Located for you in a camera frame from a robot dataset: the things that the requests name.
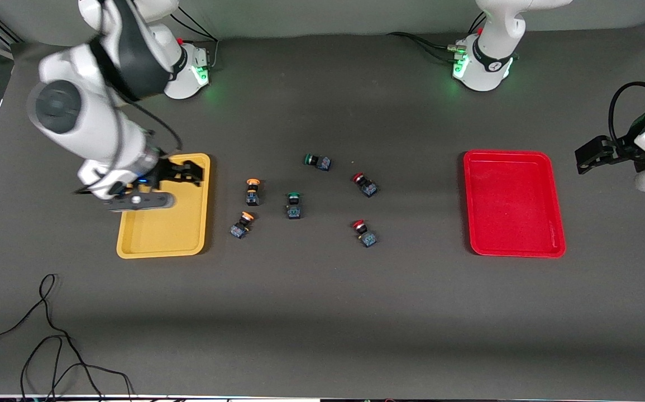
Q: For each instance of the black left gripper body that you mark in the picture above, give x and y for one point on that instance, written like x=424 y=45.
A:
x=622 y=147

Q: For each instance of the yellow push button switch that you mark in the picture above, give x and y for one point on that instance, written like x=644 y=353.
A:
x=253 y=196
x=239 y=229

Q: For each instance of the red push button switch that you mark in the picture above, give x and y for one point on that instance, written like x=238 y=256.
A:
x=367 y=238
x=368 y=188

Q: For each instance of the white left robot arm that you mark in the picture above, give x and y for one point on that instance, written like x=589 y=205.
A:
x=490 y=61

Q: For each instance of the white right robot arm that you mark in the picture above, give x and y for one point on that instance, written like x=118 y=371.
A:
x=93 y=117

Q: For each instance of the yellow plastic tray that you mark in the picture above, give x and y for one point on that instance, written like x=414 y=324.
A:
x=160 y=234

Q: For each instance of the red plastic tray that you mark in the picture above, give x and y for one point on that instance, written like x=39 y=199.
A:
x=515 y=204

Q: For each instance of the green push button switch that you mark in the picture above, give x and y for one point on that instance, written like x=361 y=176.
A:
x=294 y=209
x=322 y=163

